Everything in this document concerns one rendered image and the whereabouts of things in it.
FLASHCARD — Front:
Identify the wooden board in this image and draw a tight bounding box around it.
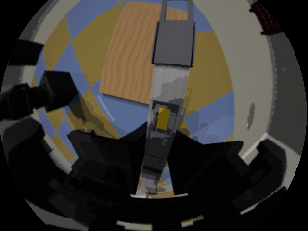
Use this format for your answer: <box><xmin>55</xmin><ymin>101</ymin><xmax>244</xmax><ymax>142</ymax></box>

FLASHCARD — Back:
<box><xmin>99</xmin><ymin>1</ymin><xmax>189</xmax><ymax>105</ymax></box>

